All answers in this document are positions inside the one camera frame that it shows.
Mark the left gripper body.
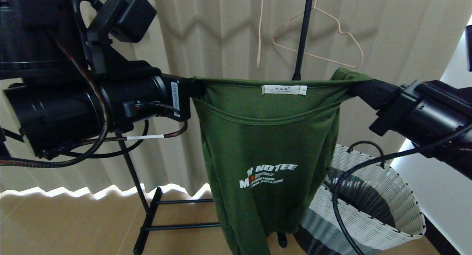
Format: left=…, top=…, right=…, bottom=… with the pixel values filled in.
left=3, top=74, right=193, bottom=160

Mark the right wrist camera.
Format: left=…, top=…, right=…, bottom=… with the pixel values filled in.
left=422, top=24, right=472, bottom=106

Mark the black clothes rack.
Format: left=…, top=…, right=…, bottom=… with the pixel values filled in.
left=114, top=0, right=316, bottom=255

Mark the pink clothes hanger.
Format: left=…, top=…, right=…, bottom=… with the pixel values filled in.
left=257, top=0, right=264, bottom=70
left=272, top=0, right=364, bottom=69

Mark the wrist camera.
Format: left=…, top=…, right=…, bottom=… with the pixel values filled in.
left=422, top=24, right=472, bottom=106
left=86, top=0, right=163, bottom=80

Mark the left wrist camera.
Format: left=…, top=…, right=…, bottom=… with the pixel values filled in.
left=86, top=0, right=163, bottom=80

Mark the beige curtain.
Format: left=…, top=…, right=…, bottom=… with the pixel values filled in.
left=0, top=0, right=472, bottom=196

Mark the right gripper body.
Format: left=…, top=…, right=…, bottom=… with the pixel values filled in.
left=369, top=80, right=472, bottom=182

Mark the white laundry basket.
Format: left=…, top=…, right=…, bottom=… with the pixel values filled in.
left=294, top=141, right=427, bottom=255

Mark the green printed shirt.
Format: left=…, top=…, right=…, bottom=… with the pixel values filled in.
left=192, top=68, right=373, bottom=255

